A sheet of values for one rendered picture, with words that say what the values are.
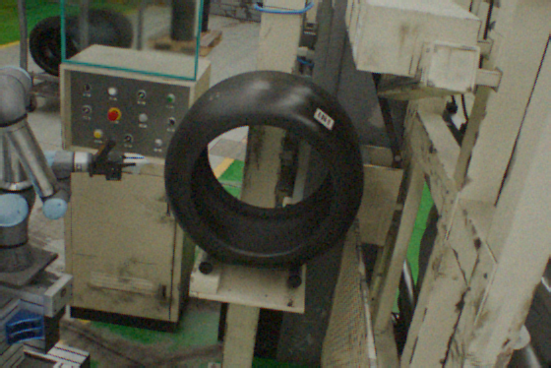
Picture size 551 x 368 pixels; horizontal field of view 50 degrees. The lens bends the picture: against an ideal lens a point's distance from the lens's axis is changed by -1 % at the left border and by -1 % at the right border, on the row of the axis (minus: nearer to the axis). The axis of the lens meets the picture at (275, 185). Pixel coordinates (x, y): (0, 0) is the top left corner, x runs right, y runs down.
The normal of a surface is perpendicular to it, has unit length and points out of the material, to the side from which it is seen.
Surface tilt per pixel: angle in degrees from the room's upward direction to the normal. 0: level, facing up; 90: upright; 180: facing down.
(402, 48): 90
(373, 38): 90
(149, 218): 90
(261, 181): 90
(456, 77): 72
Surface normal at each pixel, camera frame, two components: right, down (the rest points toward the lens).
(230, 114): -0.13, 0.25
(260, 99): -0.05, -0.39
